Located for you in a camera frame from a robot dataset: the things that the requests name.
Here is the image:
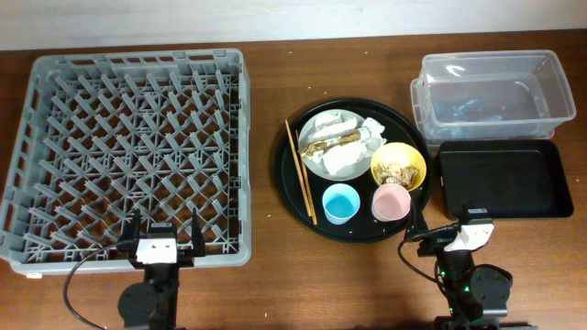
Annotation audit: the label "grey plate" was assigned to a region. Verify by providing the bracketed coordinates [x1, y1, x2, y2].
[298, 109, 371, 182]

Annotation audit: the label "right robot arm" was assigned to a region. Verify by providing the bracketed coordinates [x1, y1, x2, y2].
[397, 202, 534, 330]

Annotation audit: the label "yellow bowl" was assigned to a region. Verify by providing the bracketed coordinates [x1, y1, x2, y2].
[371, 142, 427, 192]

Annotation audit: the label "wooden chopstick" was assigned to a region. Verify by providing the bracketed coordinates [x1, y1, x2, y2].
[298, 151, 317, 226]
[284, 119, 312, 217]

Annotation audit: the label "white tissue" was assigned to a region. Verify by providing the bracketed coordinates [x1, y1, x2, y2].
[301, 117, 386, 174]

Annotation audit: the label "clear plastic bin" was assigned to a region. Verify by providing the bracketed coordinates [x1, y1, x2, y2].
[410, 49, 577, 146]

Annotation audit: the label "blue cup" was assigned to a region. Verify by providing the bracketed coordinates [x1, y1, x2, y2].
[322, 183, 360, 225]

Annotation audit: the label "black rectangular tray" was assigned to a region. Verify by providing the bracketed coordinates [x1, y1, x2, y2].
[437, 139, 574, 221]

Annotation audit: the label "pink cup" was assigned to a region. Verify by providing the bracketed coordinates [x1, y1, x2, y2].
[371, 183, 412, 222]

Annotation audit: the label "round black tray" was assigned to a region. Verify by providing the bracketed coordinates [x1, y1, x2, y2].
[273, 98, 434, 243]

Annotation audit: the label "grey dishwasher rack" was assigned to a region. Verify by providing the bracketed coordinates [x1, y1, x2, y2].
[1, 49, 252, 279]

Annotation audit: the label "food scraps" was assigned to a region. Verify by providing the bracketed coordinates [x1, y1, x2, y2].
[373, 162, 419, 188]

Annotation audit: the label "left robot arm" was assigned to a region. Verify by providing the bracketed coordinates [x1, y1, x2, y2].
[62, 211, 206, 330]

